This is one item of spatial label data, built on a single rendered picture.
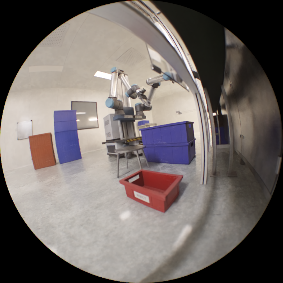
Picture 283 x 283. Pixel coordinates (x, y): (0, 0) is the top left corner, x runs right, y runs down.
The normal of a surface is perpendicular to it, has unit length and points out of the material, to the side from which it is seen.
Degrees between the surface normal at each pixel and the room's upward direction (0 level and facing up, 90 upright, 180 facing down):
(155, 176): 90
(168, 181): 90
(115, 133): 90
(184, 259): 0
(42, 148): 90
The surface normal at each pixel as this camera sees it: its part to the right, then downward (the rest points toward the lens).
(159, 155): -0.66, 0.15
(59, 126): 0.78, -0.07
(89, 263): -0.15, -0.99
